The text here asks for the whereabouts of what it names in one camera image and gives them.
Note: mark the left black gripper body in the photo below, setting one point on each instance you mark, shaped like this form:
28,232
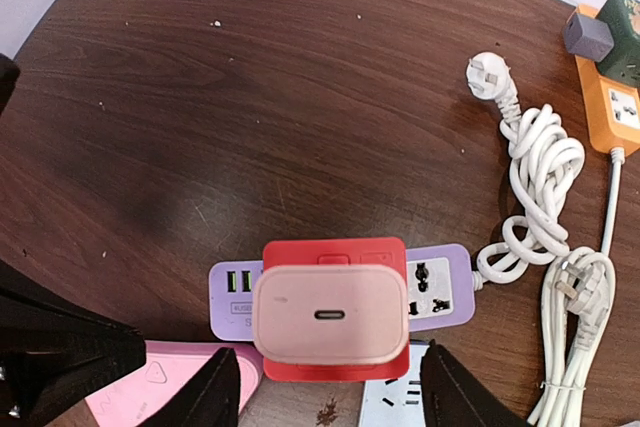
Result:
55,353

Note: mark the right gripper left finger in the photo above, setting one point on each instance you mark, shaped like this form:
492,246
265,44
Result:
210,398

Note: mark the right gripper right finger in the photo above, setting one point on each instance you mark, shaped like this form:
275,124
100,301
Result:
453,396

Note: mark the light blue power strip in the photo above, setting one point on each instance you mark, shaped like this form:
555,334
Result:
396,402

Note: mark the red cube socket adapter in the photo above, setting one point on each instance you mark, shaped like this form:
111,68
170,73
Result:
386,251

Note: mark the small grey plug adapter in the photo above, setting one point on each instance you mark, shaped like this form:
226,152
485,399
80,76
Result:
587,37

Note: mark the pink triangular power strip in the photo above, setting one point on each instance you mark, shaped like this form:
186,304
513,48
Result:
169,366

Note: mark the purple power strip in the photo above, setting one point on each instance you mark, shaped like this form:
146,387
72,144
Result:
441,292

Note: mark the light pink usb charger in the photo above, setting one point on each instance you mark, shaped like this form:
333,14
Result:
330,314

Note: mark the dark green cube adapter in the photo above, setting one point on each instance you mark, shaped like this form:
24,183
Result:
621,64

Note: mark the white coiled cable purple strip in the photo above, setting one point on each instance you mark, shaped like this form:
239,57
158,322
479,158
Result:
544,162

